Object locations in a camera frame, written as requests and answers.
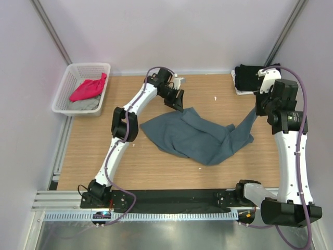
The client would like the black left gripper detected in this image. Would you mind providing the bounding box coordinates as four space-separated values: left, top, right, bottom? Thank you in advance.
159 87 185 113

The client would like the teal blue t-shirt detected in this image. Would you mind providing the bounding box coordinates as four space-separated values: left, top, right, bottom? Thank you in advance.
140 108 257 166

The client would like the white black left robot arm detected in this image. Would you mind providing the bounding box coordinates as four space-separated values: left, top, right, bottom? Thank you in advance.
80 67 186 208

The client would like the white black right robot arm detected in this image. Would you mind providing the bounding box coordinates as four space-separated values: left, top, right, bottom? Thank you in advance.
234 79 322 228

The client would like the folded black t-shirt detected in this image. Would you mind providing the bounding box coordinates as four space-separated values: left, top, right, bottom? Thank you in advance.
235 64 265 92

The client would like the folded white t-shirt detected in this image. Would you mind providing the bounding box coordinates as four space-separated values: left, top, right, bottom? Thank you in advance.
231 70 254 95

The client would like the grey t-shirt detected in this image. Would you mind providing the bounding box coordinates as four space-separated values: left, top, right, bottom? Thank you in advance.
68 95 101 111

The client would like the pink t-shirt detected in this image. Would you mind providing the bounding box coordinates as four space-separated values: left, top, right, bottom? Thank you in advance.
69 73 107 102

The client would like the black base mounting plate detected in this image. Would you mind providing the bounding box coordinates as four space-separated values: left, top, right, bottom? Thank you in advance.
80 189 255 214

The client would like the white plastic laundry basket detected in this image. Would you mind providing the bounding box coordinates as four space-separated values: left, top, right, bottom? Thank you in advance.
52 62 111 117

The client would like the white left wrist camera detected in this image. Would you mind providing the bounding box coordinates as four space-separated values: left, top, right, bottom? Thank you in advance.
172 74 186 90

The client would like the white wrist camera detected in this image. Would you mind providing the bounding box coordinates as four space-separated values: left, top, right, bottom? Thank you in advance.
257 67 281 94
172 74 186 90

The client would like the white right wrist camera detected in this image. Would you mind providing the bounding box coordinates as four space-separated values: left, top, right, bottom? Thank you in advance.
257 67 281 94

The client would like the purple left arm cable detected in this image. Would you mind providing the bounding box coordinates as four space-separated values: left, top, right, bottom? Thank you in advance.
104 66 177 227

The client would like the white slotted cable duct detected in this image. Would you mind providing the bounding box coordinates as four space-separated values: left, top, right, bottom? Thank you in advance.
44 210 238 222

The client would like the aluminium frame rail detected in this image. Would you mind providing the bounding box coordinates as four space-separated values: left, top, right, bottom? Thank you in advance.
33 190 245 209

